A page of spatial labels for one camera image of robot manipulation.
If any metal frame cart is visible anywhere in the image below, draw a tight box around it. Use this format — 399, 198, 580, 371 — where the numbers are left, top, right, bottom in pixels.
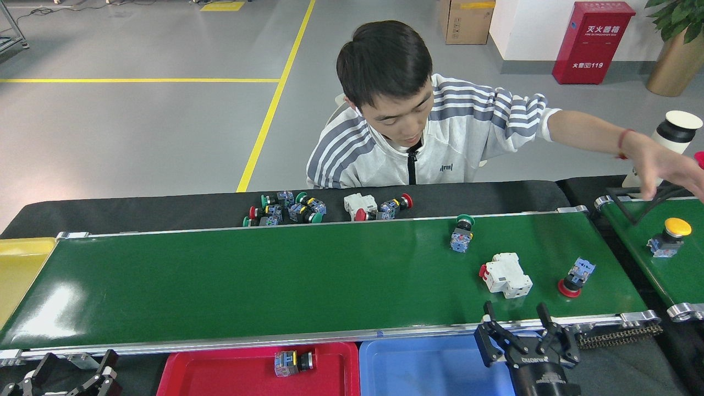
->
0, 0, 29, 56

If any red fire extinguisher box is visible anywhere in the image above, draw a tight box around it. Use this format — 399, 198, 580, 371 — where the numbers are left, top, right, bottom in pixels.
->
552, 1, 636, 85

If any cardboard box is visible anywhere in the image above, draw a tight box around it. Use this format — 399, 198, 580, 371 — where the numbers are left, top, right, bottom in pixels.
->
438, 0, 496, 46

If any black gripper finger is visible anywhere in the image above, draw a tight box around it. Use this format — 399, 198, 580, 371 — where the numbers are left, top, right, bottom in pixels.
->
0, 353, 58, 396
66, 349, 123, 396

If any short green conveyor belt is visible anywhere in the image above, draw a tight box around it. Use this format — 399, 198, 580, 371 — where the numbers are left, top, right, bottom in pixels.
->
594, 192, 704, 322

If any black silver-ringed push button switch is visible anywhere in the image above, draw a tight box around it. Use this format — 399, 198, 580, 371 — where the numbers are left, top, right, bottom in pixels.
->
274, 350, 316, 378

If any long green conveyor belt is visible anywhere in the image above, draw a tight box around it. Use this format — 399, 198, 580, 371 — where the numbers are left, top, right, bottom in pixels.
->
0, 205, 663, 368

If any person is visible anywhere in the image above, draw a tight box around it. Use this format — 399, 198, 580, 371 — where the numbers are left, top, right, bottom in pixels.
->
306, 20, 562, 189

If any white bottle with black cap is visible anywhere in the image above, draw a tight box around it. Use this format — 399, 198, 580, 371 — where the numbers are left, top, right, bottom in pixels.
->
621, 110, 703, 189

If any red string bracelet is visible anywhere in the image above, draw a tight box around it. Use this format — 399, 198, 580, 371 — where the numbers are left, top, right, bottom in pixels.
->
616, 128, 636, 160

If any red plastic tray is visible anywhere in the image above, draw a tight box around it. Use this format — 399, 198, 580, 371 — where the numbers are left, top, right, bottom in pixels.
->
157, 342, 361, 396

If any green plant in gold pot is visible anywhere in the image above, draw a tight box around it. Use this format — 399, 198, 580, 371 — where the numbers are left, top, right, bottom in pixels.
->
645, 0, 704, 97

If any white circuit breaker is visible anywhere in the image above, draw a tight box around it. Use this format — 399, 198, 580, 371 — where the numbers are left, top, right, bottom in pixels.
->
478, 252, 533, 299
344, 193, 378, 219

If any yellow head push button switch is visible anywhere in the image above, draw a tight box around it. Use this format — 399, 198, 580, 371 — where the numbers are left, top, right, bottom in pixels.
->
647, 218, 692, 258

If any black drive chain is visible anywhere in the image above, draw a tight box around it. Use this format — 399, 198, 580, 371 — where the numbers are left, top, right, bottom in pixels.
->
575, 323, 664, 350

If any black cable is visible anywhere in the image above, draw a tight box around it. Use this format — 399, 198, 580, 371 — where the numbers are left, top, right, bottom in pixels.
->
632, 187, 695, 225
643, 184, 695, 212

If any blue plastic tray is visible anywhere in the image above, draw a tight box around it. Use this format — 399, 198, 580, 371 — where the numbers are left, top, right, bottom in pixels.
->
359, 332, 545, 396

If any black triangular guide frame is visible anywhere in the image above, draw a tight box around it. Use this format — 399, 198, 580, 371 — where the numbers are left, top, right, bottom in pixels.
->
605, 186, 691, 226

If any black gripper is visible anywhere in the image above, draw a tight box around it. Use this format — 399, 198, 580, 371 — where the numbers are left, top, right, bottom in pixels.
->
474, 301, 581, 396

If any yellow plastic tray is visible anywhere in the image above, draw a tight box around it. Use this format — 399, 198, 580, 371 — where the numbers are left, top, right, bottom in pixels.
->
0, 237, 57, 331

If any person's left hand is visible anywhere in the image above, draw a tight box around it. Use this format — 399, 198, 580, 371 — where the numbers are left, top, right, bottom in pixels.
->
624, 132, 704, 203

